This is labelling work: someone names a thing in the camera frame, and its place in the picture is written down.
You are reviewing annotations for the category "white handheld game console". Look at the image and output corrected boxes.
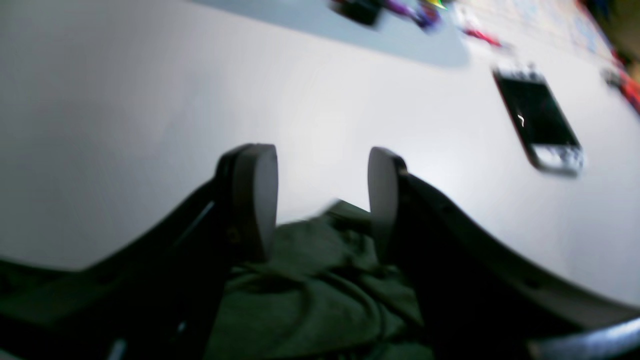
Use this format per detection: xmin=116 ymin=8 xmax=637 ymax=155
xmin=492 ymin=64 xmax=586 ymax=177

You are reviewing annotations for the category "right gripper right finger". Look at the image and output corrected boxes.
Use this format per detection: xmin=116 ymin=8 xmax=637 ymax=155
xmin=368 ymin=146 xmax=640 ymax=360

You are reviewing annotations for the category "dark green t-shirt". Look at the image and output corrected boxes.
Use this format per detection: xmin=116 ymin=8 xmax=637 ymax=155
xmin=205 ymin=200 xmax=434 ymax=360

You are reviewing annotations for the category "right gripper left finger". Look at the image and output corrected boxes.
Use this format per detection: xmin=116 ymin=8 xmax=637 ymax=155
xmin=1 ymin=143 xmax=279 ymax=360

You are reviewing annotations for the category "red screwdriver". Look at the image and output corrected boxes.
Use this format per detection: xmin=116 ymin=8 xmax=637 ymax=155
xmin=461 ymin=27 xmax=505 ymax=48

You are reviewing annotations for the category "purple tape roll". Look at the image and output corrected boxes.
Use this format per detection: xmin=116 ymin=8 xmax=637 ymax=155
xmin=415 ymin=0 xmax=446 ymax=30

